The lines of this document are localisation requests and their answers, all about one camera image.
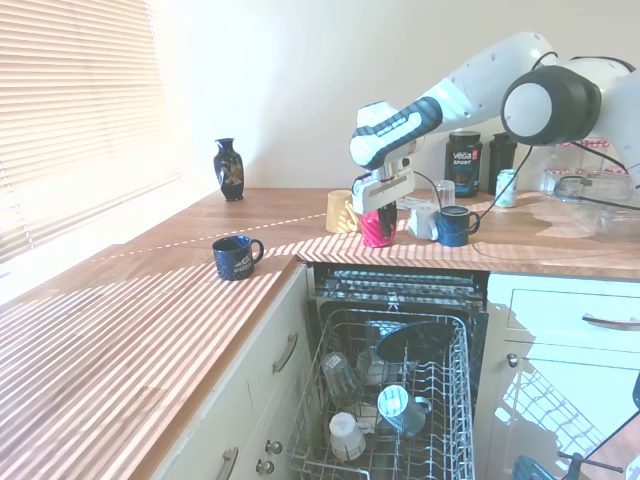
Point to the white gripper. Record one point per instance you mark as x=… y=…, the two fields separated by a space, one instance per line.
x=382 y=192

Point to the red mug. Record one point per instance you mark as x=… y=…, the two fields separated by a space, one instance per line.
x=370 y=230

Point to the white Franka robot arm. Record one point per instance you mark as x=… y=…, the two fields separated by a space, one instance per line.
x=475 y=85

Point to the plain white mug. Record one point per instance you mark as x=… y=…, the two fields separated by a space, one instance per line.
x=420 y=222

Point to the yellow mug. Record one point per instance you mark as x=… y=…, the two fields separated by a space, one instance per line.
x=340 y=212

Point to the navy blue mug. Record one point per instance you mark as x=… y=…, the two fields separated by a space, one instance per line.
x=452 y=227

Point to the built-in dishwasher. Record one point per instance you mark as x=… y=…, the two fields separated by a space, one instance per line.
x=400 y=285

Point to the black mug with white print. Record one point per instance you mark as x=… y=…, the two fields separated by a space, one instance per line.
x=232 y=262

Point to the white mug with grey print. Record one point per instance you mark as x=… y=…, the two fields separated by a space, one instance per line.
x=345 y=435

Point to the clear drinking glass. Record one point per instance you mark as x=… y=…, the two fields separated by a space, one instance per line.
x=445 y=192

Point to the black protein powder tub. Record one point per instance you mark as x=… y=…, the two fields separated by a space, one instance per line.
x=462 y=160

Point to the white and green drink can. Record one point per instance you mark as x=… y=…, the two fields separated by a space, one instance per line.
x=506 y=192

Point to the blue ribbed plate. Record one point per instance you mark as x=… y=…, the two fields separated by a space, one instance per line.
x=420 y=340

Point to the black shaker bottle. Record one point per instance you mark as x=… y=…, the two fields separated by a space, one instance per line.
x=500 y=160

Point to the white bowl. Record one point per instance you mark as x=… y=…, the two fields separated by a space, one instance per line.
x=375 y=372

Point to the dark blue painted vase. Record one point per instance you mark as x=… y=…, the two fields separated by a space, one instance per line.
x=229 y=172

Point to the clear faceted glass tumbler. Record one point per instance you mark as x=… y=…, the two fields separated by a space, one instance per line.
x=342 y=380

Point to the glass jar with checked lid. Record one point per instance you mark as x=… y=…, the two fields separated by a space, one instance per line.
x=595 y=145
x=567 y=147
x=557 y=175
x=615 y=172

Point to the white kitchen cabinet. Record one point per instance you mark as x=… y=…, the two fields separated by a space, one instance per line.
x=550 y=310
x=240 y=400

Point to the round silver cabinet knob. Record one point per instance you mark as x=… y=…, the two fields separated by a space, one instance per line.
x=512 y=359
x=265 y=466
x=273 y=446

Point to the clear container with latched lid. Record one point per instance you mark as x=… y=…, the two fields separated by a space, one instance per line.
x=600 y=215

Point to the dark blue round object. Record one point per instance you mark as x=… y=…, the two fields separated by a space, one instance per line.
x=532 y=470

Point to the wooden window blind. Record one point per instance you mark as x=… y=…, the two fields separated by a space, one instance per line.
x=75 y=100

